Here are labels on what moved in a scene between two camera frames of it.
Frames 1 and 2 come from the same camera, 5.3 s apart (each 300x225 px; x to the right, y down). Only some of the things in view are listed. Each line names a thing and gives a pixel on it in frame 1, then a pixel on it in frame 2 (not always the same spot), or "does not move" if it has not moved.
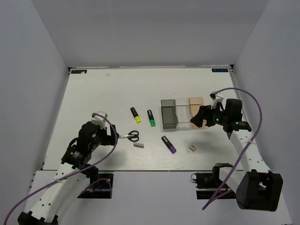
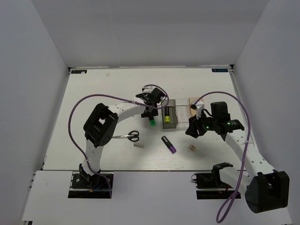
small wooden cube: (192, 147) does not move
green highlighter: (151, 118) does not move
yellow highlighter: (135, 115) → (167, 115)
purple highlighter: (168, 145) does not move
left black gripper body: (103, 138) → (154, 112)
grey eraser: (138, 145) does not move
